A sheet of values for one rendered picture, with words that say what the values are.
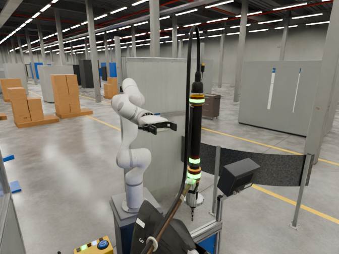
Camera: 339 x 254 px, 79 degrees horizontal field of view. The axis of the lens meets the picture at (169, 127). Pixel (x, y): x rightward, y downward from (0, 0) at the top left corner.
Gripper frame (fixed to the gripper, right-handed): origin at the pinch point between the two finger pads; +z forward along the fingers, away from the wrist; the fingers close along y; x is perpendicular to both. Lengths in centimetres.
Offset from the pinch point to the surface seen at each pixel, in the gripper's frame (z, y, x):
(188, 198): 20.6, 3.3, -18.3
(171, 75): -160, -105, 14
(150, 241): 36.2, 25.1, -10.8
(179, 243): 20.8, 6.8, -34.3
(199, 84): 20.5, 0.8, 18.5
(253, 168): -10, -76, -43
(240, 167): -15, -68, -41
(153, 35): -591, -309, 129
